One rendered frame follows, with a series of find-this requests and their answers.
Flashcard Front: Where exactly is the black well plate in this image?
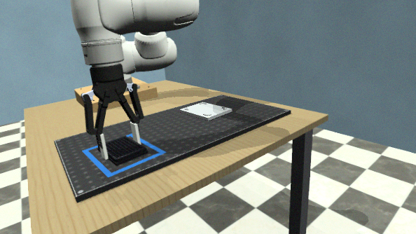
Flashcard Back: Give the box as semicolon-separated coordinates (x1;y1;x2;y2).
105;136;148;166

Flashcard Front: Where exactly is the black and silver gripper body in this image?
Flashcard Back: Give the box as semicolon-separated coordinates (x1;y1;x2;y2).
90;64;127;103

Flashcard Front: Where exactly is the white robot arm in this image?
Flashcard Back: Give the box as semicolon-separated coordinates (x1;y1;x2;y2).
70;0;199;83

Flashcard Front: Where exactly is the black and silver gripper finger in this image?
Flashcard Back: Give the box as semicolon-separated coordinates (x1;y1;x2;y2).
81;90;111;160
115;83;144;144

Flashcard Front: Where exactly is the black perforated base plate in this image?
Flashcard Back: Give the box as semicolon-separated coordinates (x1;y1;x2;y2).
54;95;291;203

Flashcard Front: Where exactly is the blue tape outline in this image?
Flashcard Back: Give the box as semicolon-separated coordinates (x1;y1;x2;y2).
82;138;166;177

